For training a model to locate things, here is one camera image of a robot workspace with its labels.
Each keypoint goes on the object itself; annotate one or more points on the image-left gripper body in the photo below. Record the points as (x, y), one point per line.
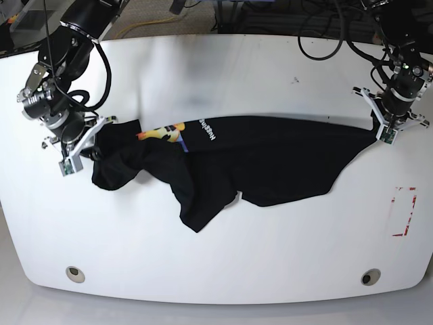
(65, 120)

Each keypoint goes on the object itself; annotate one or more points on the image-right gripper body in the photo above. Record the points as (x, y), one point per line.
(407, 84)

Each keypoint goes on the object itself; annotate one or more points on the black printed T-shirt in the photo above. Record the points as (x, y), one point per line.
(208, 162)

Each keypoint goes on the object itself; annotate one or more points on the red tape rectangle marking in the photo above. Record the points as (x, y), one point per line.
(401, 211)

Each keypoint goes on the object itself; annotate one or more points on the white wrist camera mount image-right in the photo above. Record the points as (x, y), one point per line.
(389, 124)

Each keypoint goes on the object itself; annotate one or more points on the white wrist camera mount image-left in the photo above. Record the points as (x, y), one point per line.
(70, 162)

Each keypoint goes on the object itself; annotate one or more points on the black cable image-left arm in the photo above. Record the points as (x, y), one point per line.
(94, 74)

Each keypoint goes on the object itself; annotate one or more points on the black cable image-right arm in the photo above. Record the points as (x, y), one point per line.
(344, 37)

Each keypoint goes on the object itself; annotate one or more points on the left table cable grommet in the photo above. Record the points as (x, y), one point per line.
(75, 274)

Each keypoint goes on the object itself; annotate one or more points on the table cable grommet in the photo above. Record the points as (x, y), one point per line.
(370, 277)
(75, 274)

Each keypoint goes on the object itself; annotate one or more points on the right table cable grommet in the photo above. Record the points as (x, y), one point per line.
(370, 277)

